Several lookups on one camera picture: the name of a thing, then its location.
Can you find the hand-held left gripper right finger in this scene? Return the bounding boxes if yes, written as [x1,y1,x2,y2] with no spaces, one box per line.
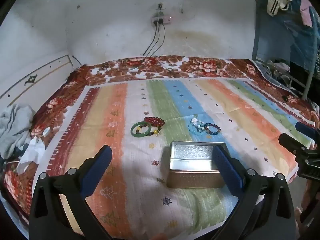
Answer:
[212,146,298,240]

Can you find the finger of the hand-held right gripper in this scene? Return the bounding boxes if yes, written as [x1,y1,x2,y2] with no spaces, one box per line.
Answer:
[295,122,320,142]
[278,133,320,157]

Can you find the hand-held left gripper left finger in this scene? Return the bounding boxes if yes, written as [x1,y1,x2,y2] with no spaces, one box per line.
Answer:
[29,145,113,240]

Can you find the rectangular metal tin box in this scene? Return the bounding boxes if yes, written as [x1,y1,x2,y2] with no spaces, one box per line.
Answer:
[166,141,227,189]

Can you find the dark blue bead bracelet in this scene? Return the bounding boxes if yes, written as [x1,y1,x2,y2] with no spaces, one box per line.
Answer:
[204,122,221,135]

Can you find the light blue bead bracelet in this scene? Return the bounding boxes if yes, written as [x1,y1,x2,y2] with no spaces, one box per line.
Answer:
[188,120,205,135]

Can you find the green jade bangle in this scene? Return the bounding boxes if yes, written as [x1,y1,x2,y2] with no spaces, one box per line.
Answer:
[130,121,152,137]

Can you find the dark red bead bracelet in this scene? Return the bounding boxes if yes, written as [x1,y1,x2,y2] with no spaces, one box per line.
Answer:
[144,116,166,127]

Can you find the striped pastel bed sheet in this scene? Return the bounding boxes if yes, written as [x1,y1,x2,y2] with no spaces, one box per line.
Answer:
[40,77,316,240]

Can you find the pile of dark clothes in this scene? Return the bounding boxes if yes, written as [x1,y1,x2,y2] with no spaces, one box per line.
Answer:
[261,59,309,92]

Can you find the crumpled white cloth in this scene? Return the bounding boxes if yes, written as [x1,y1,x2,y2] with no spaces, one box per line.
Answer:
[17,137,47,172]

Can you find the crumpled grey cloth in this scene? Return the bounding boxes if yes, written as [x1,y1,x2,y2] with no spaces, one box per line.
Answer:
[0,103,36,159]

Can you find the hanging blue cloth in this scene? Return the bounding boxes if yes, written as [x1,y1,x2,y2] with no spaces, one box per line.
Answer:
[254,0,320,67]

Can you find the white wooden headboard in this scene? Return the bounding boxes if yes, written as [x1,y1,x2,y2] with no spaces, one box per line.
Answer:
[0,54,74,108]

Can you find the hanging pink cloth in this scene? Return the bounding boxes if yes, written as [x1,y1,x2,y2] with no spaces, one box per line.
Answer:
[299,0,314,27]

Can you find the black power cable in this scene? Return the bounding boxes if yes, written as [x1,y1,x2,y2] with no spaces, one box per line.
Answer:
[143,24,157,56]
[149,25,161,56]
[153,25,166,56]

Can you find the white wall power strip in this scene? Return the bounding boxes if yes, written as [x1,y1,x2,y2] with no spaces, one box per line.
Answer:
[151,16,172,26]

